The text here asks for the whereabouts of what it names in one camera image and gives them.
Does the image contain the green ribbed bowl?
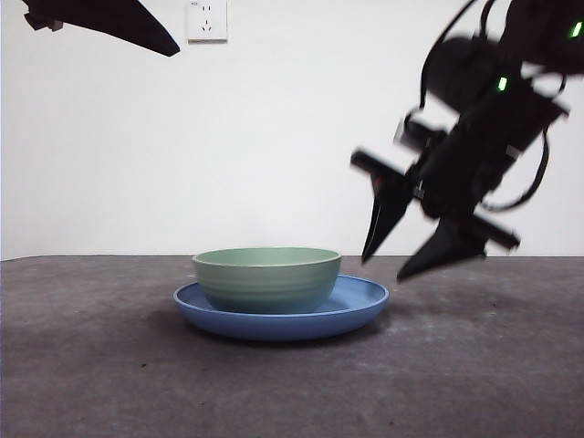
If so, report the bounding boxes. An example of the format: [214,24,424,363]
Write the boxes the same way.
[191,246,343,315]

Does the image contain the blue round plate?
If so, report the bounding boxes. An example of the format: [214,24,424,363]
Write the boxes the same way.
[172,273,391,342]

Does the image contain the black looped cable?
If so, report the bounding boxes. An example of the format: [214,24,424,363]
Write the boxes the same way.
[481,130,549,212]

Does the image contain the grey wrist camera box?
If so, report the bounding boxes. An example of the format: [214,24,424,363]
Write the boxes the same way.
[394,108,451,155]

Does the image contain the white wall socket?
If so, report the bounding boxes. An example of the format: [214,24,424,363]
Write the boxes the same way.
[186,0,228,45]

